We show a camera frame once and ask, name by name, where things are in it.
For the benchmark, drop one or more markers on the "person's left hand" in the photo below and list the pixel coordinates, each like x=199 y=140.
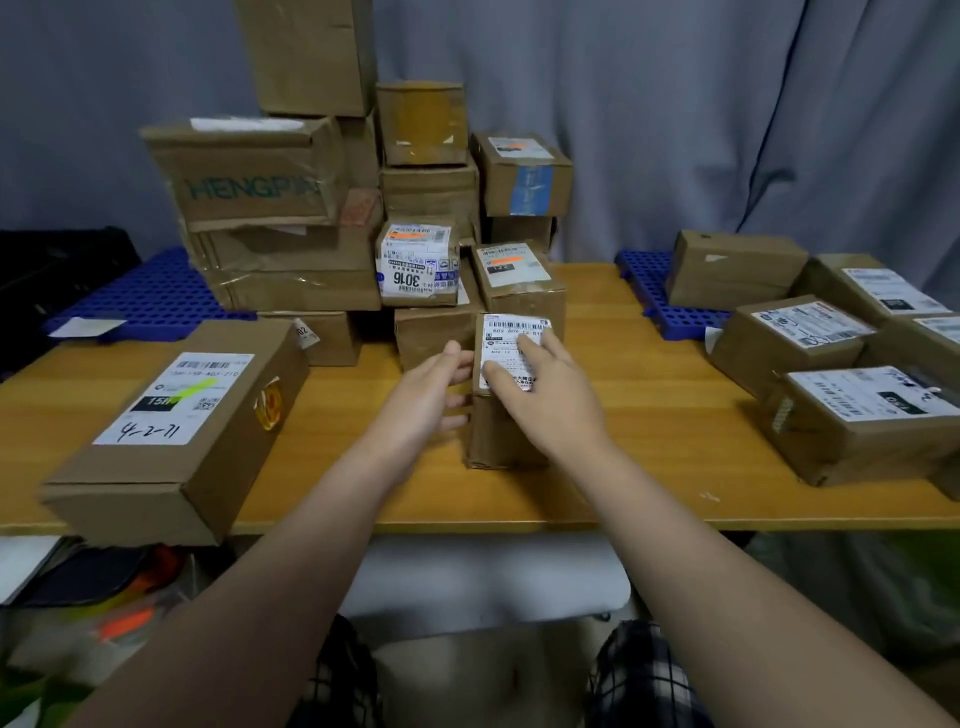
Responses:
x=416 y=409

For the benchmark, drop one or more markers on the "person's right hand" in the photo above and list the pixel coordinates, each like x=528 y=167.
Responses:
x=551 y=405

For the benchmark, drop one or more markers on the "person's left thumb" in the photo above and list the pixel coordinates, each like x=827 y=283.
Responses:
x=459 y=354

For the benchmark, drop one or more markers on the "person's right thumb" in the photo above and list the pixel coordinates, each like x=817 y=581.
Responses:
x=502 y=375

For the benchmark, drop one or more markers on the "small cardboard box white label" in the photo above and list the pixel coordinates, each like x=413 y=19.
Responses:
x=495 y=435

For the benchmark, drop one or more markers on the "person's left forearm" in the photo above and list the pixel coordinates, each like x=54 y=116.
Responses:
x=262 y=592

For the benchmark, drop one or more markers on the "person's right forearm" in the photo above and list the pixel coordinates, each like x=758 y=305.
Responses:
x=735 y=600

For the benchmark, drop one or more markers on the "blue plastic grid pallet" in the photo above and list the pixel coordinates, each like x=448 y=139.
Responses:
x=142 y=296
x=649 y=289

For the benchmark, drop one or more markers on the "pile of cardboard parcels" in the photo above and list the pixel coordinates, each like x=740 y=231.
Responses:
x=300 y=187

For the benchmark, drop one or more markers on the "plain cardboard box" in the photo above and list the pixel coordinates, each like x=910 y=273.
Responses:
x=731 y=270

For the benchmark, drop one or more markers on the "long cardboard box handwritten label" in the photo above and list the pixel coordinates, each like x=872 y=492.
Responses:
x=187 y=457

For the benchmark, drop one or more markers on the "plaid shorts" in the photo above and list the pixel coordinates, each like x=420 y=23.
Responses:
x=649 y=675

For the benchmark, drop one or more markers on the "grey curtain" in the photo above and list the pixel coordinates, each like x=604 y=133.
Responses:
x=712 y=112

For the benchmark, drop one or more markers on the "large cardboard box white label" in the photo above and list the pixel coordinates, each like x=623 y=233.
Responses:
x=855 y=442

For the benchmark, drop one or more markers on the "white paper slip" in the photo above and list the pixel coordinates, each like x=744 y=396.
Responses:
x=86 y=328

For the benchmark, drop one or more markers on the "black bag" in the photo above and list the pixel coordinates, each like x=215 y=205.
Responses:
x=52 y=292

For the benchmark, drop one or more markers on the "orange plastic item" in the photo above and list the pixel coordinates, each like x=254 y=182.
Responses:
x=131 y=619

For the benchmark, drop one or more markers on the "clear plastic bag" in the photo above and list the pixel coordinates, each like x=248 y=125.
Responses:
x=862 y=600

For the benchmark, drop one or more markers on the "dark cloth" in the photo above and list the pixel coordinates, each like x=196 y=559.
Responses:
x=90 y=576

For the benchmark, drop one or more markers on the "white paper sheet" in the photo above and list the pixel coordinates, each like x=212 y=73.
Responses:
x=22 y=566

